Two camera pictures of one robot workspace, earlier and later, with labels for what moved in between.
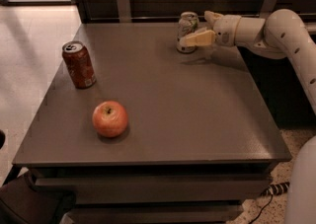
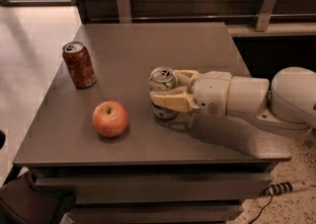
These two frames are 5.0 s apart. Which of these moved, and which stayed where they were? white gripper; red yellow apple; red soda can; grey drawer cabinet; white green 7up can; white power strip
Moved: white gripper; white green 7up can
Stayed: white power strip; grey drawer cabinet; red yellow apple; red soda can
